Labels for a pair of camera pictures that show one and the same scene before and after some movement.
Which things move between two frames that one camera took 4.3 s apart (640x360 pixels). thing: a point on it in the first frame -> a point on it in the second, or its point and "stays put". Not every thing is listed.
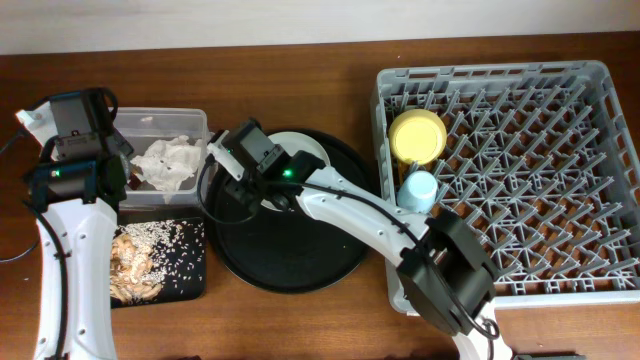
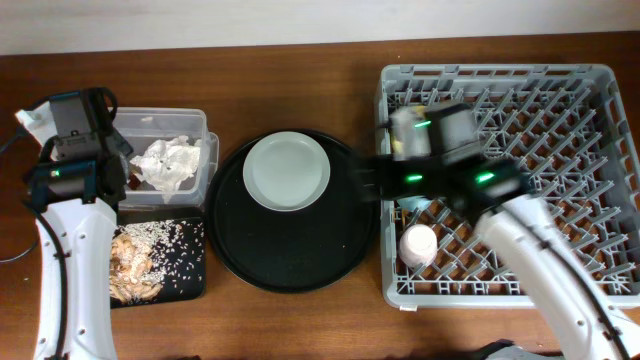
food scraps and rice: [147, 255] stays put
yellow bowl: [417, 136] stays put
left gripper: [123, 163] stays put
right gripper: [245, 189] -> [390, 168]
